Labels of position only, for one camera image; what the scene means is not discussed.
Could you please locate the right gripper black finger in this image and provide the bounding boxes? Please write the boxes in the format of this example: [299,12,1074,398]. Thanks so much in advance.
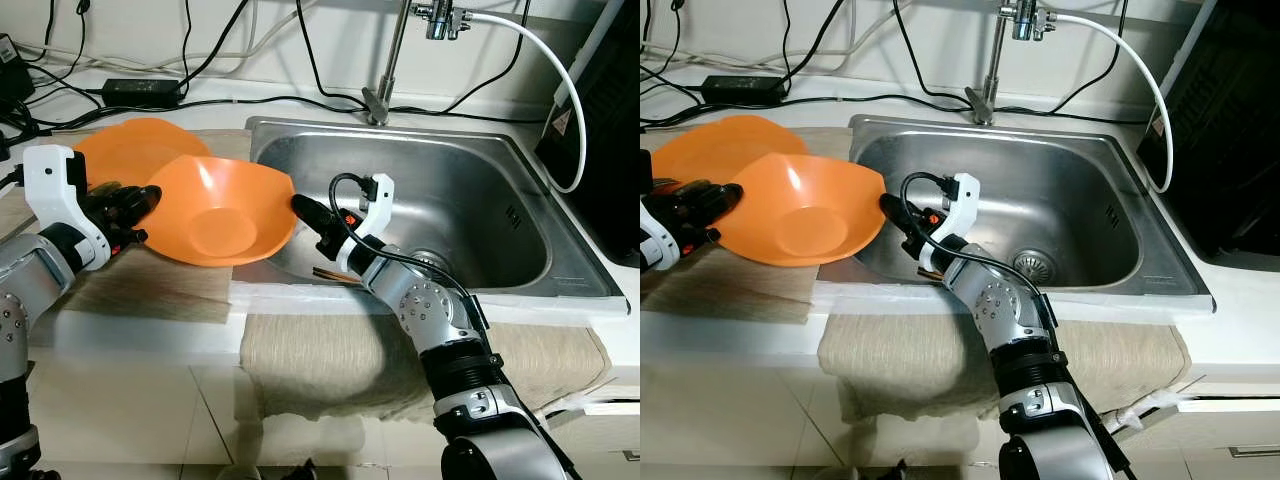
[880,194,926,238]
[292,194,339,238]

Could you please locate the orange plastic plate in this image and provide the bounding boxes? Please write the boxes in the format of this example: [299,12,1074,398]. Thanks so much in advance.
[75,118,214,189]
[652,115,809,186]

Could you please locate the cream kitchen base cabinet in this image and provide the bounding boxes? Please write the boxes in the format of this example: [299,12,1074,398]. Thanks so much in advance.
[640,355,1280,480]
[30,355,641,480]

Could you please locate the black countertop appliance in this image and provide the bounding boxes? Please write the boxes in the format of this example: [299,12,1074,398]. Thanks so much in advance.
[1135,0,1280,263]
[535,0,641,263]

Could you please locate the black power adapter brick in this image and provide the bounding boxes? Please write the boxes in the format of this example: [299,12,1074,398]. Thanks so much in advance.
[103,78,185,109]
[700,75,784,106]

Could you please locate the stainless steel sink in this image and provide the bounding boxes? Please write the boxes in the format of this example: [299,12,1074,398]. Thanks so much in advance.
[812,113,1218,323]
[232,117,631,319]

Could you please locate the black battery charger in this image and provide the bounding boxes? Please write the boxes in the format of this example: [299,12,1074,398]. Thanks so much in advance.
[0,35,31,101]

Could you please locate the white corrugated tube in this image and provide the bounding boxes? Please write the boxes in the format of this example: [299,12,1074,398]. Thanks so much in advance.
[545,385,641,419]
[1108,388,1201,433]

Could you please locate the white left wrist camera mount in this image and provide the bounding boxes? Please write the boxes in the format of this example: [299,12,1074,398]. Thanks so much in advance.
[640,178,683,273]
[22,145,113,273]

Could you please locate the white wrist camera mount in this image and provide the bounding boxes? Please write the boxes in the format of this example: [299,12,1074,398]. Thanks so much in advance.
[22,145,113,273]
[922,173,982,277]
[335,173,395,277]
[640,178,683,273]

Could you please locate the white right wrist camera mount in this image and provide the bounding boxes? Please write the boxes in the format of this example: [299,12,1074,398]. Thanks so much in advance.
[922,173,982,277]
[335,173,395,277]

